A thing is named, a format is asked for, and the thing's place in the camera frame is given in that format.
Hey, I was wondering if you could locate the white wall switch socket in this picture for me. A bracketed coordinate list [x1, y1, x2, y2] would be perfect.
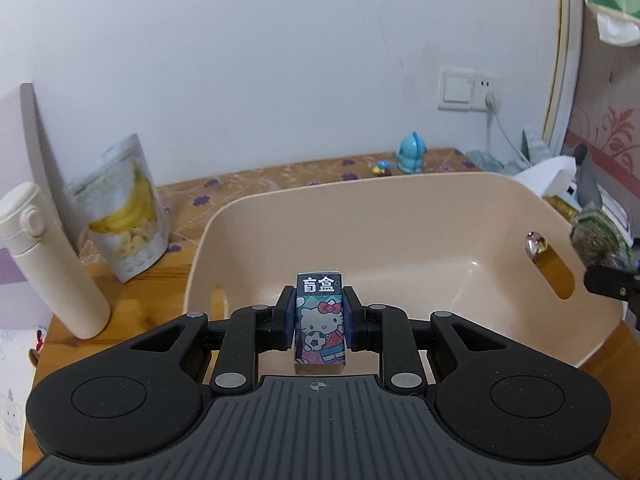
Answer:
[437, 66, 502, 112]

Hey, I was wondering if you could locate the light blue bedding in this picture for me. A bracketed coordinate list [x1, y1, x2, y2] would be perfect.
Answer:
[465, 128, 551, 177]

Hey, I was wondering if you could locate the decorated headboard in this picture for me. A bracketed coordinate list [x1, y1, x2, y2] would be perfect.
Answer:
[544, 0, 639, 236]

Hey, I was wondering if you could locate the banana chips snack pouch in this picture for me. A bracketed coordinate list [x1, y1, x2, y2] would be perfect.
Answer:
[65, 133, 169, 283]

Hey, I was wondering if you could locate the gold tissue pack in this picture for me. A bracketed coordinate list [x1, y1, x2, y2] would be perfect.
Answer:
[512, 154, 586, 224]

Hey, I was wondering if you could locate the blue figurine toy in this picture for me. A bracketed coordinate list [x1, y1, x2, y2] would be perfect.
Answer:
[395, 132, 427, 174]

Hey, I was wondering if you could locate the cream thermos bottle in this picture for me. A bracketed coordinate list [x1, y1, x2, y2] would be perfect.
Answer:
[1, 182, 111, 339]

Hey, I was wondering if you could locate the green snack packet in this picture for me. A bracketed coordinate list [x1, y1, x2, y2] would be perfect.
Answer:
[570, 204, 638, 273]

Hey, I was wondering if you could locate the white plug and cable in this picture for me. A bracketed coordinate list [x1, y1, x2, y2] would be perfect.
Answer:
[482, 90, 532, 167]

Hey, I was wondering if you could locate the beige plastic storage bin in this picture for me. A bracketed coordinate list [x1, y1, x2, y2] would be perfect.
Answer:
[183, 172, 623, 366]

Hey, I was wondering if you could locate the white device with grey strap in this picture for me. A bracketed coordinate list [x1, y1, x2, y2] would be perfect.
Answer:
[569, 142, 634, 246]

